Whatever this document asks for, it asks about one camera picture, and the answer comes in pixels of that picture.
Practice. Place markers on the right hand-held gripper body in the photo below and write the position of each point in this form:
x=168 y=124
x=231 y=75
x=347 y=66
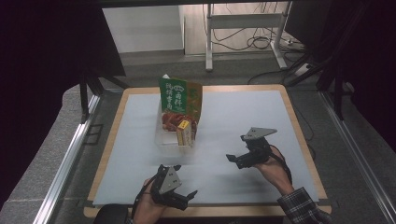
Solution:
x=258 y=149

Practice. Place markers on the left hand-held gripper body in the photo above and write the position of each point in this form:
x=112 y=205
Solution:
x=170 y=183

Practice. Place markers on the clear plastic storage container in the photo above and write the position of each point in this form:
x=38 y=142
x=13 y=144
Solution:
x=166 y=140

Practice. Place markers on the small brown and yellow box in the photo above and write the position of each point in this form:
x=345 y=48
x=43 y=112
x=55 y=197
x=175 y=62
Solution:
x=184 y=133

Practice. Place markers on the green and red sauce packet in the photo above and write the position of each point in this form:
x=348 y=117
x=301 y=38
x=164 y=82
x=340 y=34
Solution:
x=177 y=96

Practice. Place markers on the person's right hand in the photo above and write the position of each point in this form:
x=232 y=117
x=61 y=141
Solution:
x=275 y=174

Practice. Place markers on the person's left hand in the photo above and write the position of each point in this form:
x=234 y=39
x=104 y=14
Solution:
x=146 y=211

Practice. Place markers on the dark cloth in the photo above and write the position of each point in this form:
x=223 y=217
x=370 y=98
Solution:
x=112 y=214

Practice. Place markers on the pale grey table mat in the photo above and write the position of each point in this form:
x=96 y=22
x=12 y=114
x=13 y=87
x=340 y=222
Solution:
x=137 y=124

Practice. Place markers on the white power strip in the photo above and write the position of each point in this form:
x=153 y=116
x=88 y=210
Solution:
x=302 y=70

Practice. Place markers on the black metal stand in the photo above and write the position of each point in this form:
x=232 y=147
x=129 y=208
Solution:
x=337 y=90

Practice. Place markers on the black tripod stand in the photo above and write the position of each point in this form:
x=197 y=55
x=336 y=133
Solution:
x=84 y=93

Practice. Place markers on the dark curtain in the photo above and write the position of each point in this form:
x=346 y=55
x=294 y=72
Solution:
x=40 y=77
x=373 y=62

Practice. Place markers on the white cabinet panel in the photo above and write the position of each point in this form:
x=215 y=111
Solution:
x=143 y=28

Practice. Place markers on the black floor bracket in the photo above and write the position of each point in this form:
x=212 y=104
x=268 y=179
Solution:
x=93 y=134

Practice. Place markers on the aluminium rail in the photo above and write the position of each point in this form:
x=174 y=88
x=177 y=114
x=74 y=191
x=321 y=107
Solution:
x=358 y=155
x=67 y=155

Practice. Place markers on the white metal desk frame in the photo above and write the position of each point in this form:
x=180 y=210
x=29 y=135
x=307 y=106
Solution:
x=246 y=21

